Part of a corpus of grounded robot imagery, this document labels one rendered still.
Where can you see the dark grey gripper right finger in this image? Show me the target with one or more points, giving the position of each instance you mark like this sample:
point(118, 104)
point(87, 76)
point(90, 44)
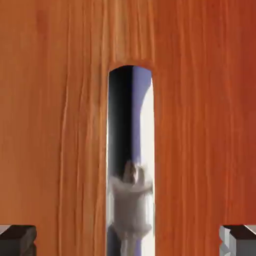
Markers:
point(238, 242)

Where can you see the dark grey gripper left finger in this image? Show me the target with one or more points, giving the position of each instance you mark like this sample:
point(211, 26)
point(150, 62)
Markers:
point(18, 242)

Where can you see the orange wooden drawer front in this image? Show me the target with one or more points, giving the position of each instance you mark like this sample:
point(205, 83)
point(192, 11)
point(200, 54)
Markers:
point(50, 120)

